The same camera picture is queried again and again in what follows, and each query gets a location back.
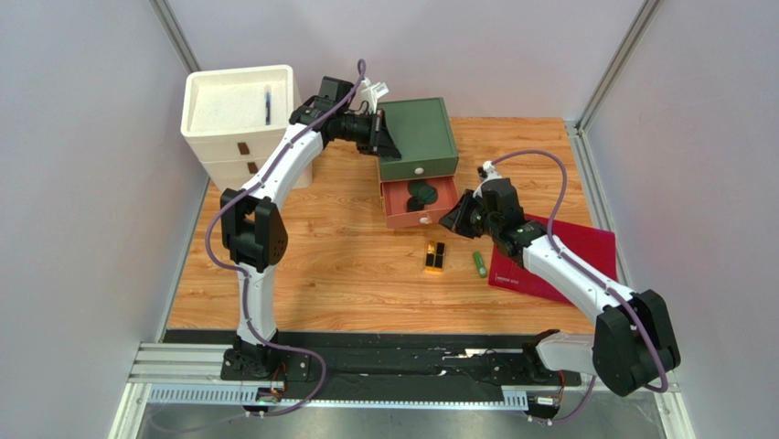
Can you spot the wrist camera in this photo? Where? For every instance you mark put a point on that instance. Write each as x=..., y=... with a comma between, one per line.
x=486, y=172
x=371, y=92

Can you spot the black mounting base plate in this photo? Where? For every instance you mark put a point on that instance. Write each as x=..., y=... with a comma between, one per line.
x=397, y=367

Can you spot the white three-drawer organizer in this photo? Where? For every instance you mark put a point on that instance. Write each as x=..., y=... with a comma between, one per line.
x=223, y=119

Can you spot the green lipstick tube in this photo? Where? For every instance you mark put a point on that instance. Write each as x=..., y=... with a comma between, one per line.
x=480, y=264

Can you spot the black round jar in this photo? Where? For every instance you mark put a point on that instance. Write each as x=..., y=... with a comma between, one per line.
x=414, y=204

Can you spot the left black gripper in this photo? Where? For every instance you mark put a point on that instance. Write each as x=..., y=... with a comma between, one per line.
x=380, y=141

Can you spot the pink drawer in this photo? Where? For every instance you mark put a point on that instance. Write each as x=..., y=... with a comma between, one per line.
x=394, y=195

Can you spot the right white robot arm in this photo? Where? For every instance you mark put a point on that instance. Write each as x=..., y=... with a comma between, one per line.
x=633, y=345

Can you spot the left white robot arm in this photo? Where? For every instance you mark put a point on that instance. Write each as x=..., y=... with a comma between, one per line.
x=251, y=220

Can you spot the dark green round compact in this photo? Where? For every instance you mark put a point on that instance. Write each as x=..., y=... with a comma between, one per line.
x=423, y=191

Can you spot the red folder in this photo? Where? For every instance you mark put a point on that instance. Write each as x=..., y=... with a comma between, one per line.
x=596, y=247

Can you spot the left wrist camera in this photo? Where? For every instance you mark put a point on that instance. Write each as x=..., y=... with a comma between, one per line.
x=371, y=92

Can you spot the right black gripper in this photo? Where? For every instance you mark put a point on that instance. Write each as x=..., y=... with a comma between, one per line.
x=471, y=213

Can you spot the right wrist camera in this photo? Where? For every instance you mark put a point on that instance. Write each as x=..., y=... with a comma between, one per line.
x=486, y=172

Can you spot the green three-drawer organizer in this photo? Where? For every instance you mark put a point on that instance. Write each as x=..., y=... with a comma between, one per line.
x=422, y=132

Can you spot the aluminium frame rail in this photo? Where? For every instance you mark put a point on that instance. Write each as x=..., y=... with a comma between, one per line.
x=174, y=391

